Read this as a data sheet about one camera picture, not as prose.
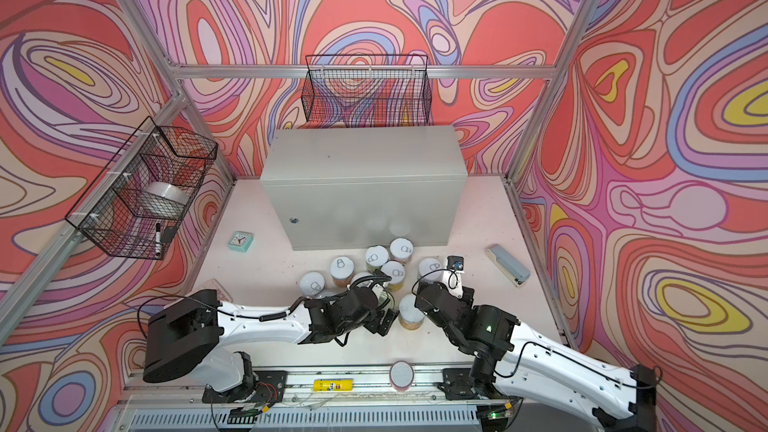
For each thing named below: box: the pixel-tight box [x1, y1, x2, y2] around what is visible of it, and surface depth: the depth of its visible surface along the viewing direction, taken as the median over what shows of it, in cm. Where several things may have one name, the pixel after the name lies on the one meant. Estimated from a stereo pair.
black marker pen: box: [155, 222, 161, 259], surface depth 73 cm
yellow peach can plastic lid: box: [398, 293, 425, 323], surface depth 80 cm
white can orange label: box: [330, 256, 355, 287], surface depth 90 cm
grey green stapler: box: [485, 244, 531, 287], surface depth 93 cm
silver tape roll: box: [141, 182, 192, 220], surface depth 75 cm
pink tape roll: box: [389, 360, 415, 392], surface depth 72 cm
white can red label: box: [389, 236, 414, 265], surface depth 95 cm
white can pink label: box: [299, 271, 325, 298], surface depth 87 cm
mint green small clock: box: [228, 230, 254, 252], surface depth 101 cm
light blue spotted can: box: [418, 257, 444, 282], surface depth 90 cm
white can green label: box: [365, 245, 389, 274], surface depth 93 cm
